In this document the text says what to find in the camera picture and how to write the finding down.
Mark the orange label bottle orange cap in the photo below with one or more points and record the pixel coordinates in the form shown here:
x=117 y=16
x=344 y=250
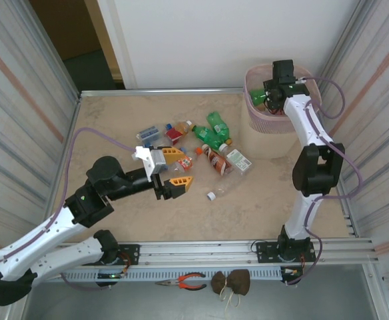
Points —
x=185 y=162

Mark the red yellow label bottle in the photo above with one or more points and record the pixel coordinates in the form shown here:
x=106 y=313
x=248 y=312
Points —
x=174 y=134

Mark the green plastic bottle yellow cap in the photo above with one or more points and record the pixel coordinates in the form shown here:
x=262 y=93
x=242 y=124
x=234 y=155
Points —
x=257 y=96
x=214 y=120
x=204 y=135

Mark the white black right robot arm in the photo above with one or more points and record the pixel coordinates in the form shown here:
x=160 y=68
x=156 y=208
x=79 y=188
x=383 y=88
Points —
x=306 y=123

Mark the pink mesh waste bin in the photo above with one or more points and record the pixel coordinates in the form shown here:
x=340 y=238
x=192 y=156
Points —
x=264 y=126

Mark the brown coffee drink bottle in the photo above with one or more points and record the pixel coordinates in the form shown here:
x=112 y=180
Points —
x=218 y=163

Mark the square clear bottle green label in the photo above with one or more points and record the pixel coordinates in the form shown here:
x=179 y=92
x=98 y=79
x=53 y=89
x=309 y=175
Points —
x=239 y=162

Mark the grey metal lower shelf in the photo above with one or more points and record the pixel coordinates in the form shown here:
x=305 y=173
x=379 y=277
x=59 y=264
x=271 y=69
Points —
x=131 y=305

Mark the aluminium table back rail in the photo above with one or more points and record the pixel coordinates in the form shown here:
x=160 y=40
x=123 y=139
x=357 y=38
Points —
x=164 y=90

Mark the aluminium front mounting rail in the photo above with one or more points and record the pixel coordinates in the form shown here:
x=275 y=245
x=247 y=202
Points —
x=198 y=253

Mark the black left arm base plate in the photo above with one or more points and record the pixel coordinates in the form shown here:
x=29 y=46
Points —
x=131 y=253

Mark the aluminium table side rail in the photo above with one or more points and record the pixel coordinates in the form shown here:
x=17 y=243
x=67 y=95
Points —
x=74 y=116
x=351 y=216

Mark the striped enclosure side panel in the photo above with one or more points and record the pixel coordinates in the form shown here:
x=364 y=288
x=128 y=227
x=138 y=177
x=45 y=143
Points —
x=14 y=100
x=374 y=100

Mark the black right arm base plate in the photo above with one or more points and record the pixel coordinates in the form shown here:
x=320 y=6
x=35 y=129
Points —
x=264 y=251

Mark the white door frame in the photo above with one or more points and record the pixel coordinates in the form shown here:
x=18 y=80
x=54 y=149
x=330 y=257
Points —
x=114 y=33

